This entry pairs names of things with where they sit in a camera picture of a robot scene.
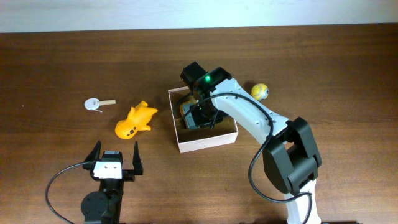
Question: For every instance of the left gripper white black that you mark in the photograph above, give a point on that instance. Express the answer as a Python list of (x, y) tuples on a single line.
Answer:
[(129, 174)]

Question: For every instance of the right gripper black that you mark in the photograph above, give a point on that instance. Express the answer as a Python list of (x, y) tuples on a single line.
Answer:
[(201, 120)]

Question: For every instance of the pink cardboard box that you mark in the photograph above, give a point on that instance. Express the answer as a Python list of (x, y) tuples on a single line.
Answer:
[(222, 133)]

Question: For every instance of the yellow grey ball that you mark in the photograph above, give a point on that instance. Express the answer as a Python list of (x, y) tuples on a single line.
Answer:
[(260, 91)]

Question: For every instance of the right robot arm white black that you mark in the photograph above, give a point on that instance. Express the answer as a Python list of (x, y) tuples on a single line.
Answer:
[(290, 155)]

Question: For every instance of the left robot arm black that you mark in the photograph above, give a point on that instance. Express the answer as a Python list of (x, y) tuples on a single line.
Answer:
[(104, 205)]

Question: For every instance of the orange rubber toy animal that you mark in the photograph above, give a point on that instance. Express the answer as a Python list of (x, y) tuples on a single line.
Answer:
[(137, 120)]

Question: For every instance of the white disc with wooden handle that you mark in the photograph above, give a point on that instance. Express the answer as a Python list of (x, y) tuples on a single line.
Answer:
[(93, 104)]

